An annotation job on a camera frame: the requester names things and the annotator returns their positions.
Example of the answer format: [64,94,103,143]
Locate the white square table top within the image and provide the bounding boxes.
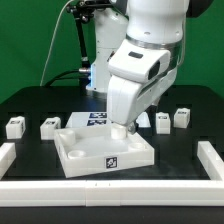
[54,125,154,178]

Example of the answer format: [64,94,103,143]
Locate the white right fence bar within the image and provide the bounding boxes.
[197,141,224,181]

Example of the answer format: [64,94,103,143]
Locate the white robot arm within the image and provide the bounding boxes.
[87,0,214,133]

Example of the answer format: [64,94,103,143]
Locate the black camera stand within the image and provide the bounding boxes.
[66,0,112,68]

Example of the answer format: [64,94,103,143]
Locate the white front fence bar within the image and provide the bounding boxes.
[0,180,224,207]

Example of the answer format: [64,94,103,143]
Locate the white left fence bar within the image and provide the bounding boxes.
[0,143,16,180]

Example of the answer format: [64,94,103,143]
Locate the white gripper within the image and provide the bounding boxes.
[107,39,177,134]

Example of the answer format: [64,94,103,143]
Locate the white cable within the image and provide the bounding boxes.
[39,0,75,87]

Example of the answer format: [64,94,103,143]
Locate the black cable bundle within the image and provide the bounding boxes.
[43,68,92,88]

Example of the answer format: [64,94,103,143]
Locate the white fence bar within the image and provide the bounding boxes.
[197,141,224,181]
[0,143,16,180]
[0,180,224,207]

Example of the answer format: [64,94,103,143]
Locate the white sheet with tags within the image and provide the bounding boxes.
[65,111,152,129]

